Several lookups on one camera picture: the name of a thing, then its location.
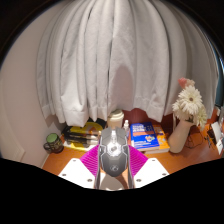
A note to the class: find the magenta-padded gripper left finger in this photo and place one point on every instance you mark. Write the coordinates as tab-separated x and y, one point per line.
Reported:
76	171

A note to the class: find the white tissue pack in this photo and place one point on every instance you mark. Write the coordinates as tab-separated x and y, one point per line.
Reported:
115	119

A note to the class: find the white ceramic jug vase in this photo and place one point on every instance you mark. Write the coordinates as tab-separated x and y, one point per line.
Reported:
180	138

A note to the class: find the black spine book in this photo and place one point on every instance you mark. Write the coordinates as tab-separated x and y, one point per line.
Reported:
80	138

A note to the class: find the clear spray bottle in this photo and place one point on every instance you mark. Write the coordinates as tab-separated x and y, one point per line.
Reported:
126	126

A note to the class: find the white spine book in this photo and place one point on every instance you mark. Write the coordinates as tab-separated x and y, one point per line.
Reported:
78	146

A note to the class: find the yellow black cover book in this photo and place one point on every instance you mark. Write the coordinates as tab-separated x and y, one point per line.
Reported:
85	129

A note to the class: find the white paper sheet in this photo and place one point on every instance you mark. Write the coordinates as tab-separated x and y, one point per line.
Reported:
220	146

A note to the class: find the green black mug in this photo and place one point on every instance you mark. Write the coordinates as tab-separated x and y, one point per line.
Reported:
53	144

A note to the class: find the white flower bouquet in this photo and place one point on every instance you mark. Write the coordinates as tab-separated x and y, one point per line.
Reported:
190	100

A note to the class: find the blue cover book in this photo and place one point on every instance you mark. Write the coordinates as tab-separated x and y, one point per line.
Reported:
143	135

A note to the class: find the grey black computer mouse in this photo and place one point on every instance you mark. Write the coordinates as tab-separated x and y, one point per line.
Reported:
113	153

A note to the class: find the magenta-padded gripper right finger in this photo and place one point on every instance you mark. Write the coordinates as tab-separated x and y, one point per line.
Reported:
150	171

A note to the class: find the dark grey curtain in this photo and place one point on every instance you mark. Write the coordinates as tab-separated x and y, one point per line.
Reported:
220	86

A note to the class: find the white curtain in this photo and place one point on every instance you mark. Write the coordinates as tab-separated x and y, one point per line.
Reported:
116	56

